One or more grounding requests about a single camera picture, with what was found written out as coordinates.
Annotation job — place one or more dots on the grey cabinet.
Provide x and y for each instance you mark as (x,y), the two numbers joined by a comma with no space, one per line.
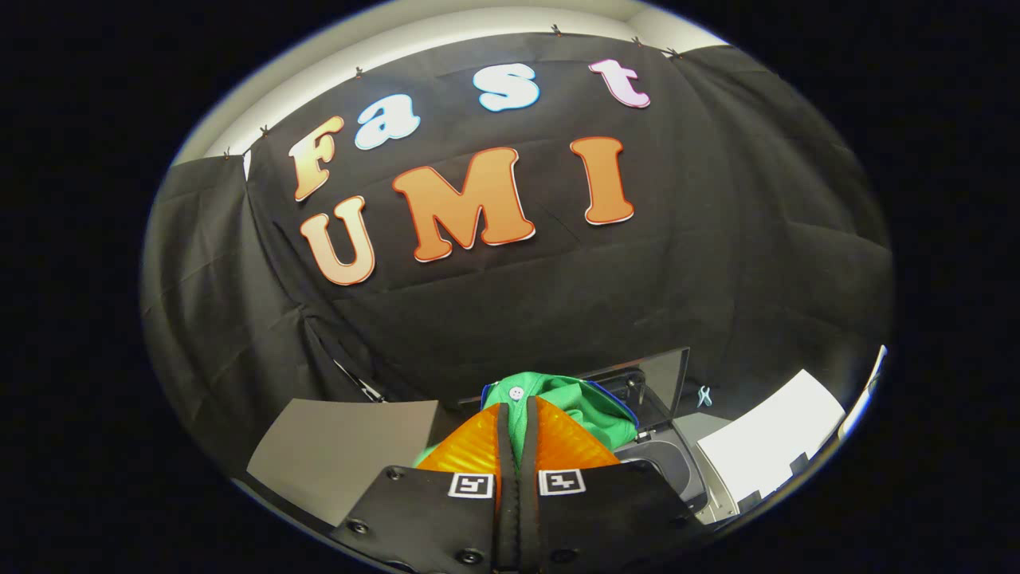
(343,446)

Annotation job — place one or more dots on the white flat board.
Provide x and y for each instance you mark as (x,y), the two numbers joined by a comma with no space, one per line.
(773,438)

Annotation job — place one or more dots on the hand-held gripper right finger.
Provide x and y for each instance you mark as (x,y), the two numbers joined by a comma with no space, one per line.
(530,518)

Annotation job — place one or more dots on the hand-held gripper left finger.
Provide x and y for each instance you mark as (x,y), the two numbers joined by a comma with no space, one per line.
(506,518)

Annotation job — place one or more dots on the light blue clip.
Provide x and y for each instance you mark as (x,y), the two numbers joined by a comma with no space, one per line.
(704,396)

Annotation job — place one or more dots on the green polo shirt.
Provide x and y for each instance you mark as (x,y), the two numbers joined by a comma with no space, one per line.
(590,410)

